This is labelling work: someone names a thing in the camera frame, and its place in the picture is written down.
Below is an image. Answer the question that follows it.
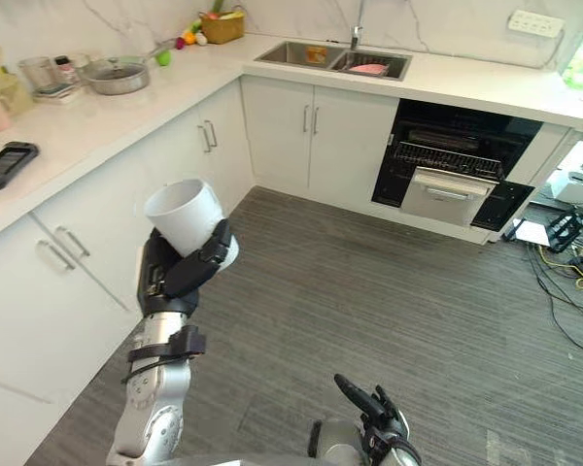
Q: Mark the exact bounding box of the pale yellow container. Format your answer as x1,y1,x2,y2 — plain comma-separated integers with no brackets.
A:
0,72,34,117

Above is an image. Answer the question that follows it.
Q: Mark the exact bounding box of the stacked glass dish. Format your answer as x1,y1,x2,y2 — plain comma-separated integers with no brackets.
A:
31,82,81,105

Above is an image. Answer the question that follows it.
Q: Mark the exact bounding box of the steel pan with glass lid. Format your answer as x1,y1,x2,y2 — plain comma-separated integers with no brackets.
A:
77,40,177,96

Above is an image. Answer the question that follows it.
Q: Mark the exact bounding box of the steel double sink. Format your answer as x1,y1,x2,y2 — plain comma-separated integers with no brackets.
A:
254,40,414,83

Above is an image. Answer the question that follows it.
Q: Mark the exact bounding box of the pink dish sponge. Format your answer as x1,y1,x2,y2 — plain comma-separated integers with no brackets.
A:
349,62,389,77

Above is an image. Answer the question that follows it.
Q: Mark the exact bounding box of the black equipment stand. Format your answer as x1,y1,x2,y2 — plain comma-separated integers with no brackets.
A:
546,209,583,253

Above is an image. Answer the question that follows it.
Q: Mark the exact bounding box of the toy vegetables pile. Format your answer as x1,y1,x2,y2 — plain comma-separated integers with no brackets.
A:
175,19,210,50

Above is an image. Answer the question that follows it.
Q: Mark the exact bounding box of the yellow woven basket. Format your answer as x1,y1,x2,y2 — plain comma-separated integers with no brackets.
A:
198,10,247,46

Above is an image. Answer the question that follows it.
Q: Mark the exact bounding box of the white wall power socket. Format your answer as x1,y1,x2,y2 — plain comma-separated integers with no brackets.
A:
507,9,566,37

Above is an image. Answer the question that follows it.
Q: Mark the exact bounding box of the small dark-lidded spice jar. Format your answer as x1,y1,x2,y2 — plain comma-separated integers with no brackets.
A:
53,55,77,86

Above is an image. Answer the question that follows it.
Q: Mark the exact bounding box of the black dishwasher door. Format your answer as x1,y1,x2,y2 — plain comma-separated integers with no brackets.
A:
469,180,536,230

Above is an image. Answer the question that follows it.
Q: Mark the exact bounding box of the tangle of floor cables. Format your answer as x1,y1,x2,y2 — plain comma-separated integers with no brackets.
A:
527,203,583,360

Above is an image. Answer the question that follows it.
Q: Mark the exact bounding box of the white corner base cabinet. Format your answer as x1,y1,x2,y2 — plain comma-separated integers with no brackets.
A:
140,77,255,229

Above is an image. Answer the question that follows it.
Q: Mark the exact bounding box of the wire dishwasher rack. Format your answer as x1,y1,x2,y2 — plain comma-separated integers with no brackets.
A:
395,140,505,183

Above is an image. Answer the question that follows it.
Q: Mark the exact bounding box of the clear glass jar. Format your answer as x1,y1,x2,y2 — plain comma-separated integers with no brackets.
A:
17,55,55,92

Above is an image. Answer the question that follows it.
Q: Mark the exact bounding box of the black built-in dishwasher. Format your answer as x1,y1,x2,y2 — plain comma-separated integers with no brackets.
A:
370,98,545,231

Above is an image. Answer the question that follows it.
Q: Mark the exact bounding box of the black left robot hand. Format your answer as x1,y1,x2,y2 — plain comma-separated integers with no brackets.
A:
135,218,233,316

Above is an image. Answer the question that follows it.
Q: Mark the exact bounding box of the chrome sink faucet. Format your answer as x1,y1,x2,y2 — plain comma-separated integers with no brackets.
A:
350,0,373,51

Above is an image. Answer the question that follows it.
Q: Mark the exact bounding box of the white cup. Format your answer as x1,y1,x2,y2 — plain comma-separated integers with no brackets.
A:
143,178,241,269

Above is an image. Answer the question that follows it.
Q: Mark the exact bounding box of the white sink base cabinet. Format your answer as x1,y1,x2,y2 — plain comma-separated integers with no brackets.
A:
240,76,401,204

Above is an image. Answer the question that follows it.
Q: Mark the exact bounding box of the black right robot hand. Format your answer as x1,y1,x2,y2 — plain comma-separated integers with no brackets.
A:
333,373,412,466

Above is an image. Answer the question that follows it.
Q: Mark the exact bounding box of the black flat tray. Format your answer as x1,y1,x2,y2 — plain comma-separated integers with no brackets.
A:
0,141,41,191

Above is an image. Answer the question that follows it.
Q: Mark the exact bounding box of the white paper sheet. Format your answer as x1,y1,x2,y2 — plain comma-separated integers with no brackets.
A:
512,218,554,247

